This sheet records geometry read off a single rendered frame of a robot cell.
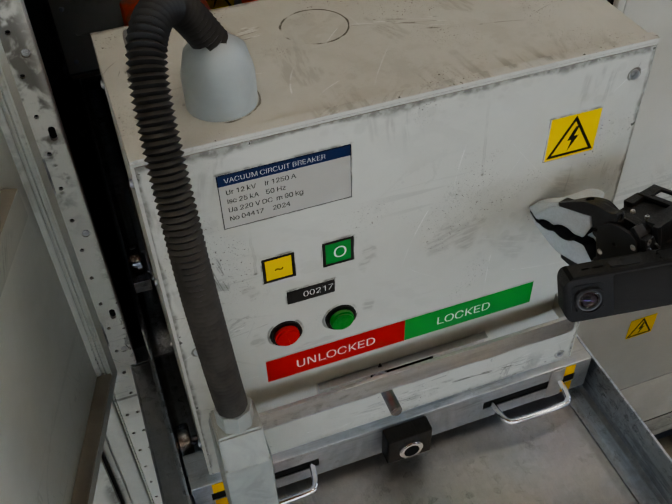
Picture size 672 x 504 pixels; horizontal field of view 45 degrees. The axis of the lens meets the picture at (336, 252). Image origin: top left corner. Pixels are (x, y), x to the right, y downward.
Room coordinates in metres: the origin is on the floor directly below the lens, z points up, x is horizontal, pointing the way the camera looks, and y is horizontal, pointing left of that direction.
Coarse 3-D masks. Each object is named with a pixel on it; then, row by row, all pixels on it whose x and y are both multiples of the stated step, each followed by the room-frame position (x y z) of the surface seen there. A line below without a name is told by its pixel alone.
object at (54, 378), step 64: (0, 64) 0.71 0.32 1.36; (0, 128) 0.72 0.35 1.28; (0, 192) 0.66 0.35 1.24; (0, 256) 0.58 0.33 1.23; (0, 320) 0.56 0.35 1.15; (64, 320) 0.69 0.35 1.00; (0, 384) 0.51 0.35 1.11; (64, 384) 0.62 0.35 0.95; (0, 448) 0.46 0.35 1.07; (64, 448) 0.56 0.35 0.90
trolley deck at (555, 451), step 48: (144, 384) 0.70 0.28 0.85; (480, 432) 0.60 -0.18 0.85; (528, 432) 0.60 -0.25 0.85; (576, 432) 0.59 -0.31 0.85; (336, 480) 0.54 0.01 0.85; (384, 480) 0.53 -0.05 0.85; (432, 480) 0.53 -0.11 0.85; (480, 480) 0.53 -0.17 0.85; (528, 480) 0.53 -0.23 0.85; (576, 480) 0.52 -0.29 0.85
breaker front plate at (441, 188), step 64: (576, 64) 0.63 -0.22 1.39; (640, 64) 0.66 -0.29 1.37; (320, 128) 0.55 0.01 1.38; (384, 128) 0.57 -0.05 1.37; (448, 128) 0.59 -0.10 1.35; (512, 128) 0.61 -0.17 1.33; (384, 192) 0.57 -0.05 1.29; (448, 192) 0.59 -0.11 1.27; (512, 192) 0.62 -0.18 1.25; (576, 192) 0.64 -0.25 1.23; (256, 256) 0.53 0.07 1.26; (320, 256) 0.55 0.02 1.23; (384, 256) 0.57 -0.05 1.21; (448, 256) 0.60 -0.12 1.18; (512, 256) 0.62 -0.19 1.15; (256, 320) 0.53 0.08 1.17; (320, 320) 0.55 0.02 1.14; (384, 320) 0.57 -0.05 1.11; (512, 320) 0.63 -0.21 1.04; (192, 384) 0.51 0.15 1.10; (256, 384) 0.53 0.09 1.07; (320, 384) 0.55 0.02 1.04; (448, 384) 0.60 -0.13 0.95
